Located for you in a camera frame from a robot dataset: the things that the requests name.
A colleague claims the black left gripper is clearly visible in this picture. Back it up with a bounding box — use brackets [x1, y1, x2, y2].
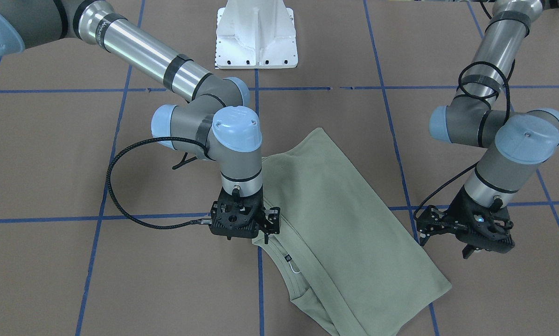
[445, 189, 511, 259]

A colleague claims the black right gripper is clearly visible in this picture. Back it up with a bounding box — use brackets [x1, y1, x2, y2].
[218, 189, 281, 245]

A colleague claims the green long-sleeve shirt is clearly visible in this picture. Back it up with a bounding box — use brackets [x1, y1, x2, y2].
[252, 128, 452, 336]

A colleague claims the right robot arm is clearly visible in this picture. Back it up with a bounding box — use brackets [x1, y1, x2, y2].
[0, 0, 280, 238]

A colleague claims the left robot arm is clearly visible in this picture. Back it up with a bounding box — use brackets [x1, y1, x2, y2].
[417, 0, 559, 259]

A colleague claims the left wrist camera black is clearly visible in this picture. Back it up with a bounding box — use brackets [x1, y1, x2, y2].
[417, 206, 516, 259]

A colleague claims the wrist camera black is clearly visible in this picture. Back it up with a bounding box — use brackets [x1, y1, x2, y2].
[209, 201, 261, 240]
[417, 206, 516, 259]

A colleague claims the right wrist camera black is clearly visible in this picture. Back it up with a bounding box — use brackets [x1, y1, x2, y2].
[209, 201, 261, 240]

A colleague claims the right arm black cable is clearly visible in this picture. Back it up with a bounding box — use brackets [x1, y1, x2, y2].
[106, 136, 212, 230]

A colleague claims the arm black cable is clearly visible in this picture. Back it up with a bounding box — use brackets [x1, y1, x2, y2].
[106, 136, 212, 230]
[413, 61, 516, 234]

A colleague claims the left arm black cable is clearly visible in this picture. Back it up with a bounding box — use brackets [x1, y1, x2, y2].
[413, 61, 516, 234]

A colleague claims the white pedestal column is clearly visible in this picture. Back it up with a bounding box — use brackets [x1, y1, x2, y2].
[214, 0, 299, 70]

